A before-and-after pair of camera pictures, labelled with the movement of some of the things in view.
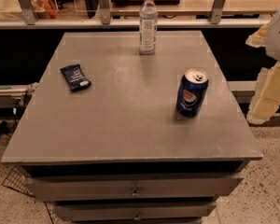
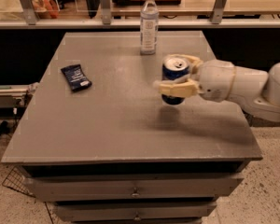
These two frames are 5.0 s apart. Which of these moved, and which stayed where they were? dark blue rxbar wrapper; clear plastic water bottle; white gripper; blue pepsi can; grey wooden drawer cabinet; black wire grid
Moved: blue pepsi can; white gripper
Stayed: black wire grid; clear plastic water bottle; grey wooden drawer cabinet; dark blue rxbar wrapper
